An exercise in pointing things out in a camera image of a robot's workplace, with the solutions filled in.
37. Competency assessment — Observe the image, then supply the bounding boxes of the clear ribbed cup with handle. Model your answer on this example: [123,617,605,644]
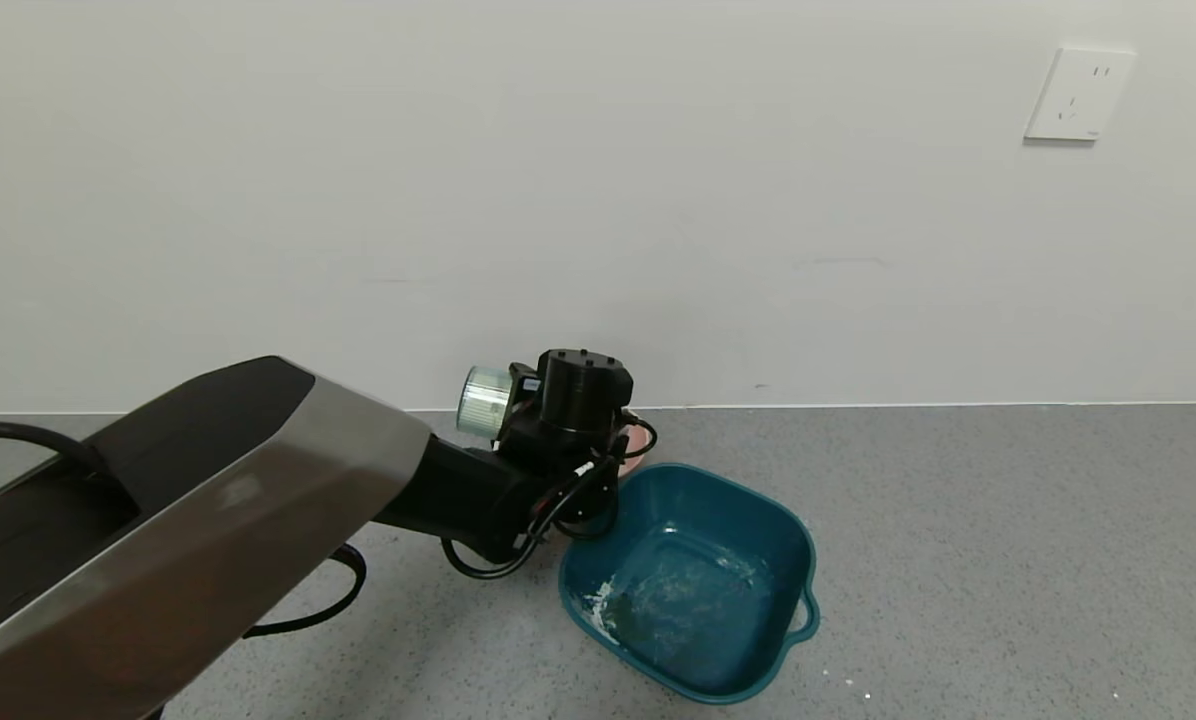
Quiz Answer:
[456,365,515,439]

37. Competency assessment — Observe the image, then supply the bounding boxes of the pink round bowl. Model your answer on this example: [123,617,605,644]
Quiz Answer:
[613,418,659,477]

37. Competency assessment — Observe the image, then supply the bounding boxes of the white powder residue streak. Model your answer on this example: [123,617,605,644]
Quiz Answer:
[580,575,625,641]

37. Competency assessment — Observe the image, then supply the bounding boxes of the teal square plastic tub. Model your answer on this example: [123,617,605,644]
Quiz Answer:
[558,462,820,705]

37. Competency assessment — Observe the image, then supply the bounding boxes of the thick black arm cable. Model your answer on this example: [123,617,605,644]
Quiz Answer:
[243,543,367,639]
[0,422,109,493]

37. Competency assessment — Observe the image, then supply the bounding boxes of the white wall socket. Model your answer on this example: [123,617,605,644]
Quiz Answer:
[1023,47,1137,143]

